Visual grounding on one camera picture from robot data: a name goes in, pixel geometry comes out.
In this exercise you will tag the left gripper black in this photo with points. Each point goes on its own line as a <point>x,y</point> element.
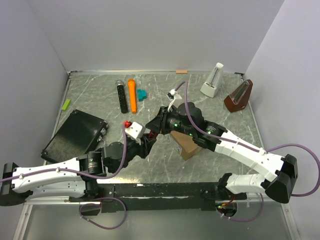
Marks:
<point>145,146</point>

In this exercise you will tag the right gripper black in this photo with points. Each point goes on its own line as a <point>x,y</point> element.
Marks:
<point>159,122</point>

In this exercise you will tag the red black utility knife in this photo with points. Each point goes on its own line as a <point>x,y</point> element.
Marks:
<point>152,135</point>

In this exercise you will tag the brown cardboard express box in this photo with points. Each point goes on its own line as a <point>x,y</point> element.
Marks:
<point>183,144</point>

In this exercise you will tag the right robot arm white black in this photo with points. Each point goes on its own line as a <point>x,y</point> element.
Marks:
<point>275,175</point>

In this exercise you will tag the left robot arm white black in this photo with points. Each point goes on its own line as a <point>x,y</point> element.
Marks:
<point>76,178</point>

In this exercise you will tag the teal plastic block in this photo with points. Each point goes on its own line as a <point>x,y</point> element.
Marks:
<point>141,95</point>

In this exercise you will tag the orange tape piece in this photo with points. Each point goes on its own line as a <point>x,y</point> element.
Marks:
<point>181,71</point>

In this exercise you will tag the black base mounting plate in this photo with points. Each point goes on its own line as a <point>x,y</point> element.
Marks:
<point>160,196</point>

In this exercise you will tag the white metronome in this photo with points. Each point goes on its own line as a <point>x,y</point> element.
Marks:
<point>213,82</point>

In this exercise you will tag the black speaker case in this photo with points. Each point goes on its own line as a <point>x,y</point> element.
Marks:
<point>79,134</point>

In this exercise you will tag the black microphone silver head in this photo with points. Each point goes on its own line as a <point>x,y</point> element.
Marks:
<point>121,96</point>

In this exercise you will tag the brown wooden metronome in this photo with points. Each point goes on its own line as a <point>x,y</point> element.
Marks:
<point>239,98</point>

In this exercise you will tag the green plastic block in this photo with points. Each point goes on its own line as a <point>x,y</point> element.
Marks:
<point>66,105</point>

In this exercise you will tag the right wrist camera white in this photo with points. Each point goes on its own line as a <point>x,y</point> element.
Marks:
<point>175,98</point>

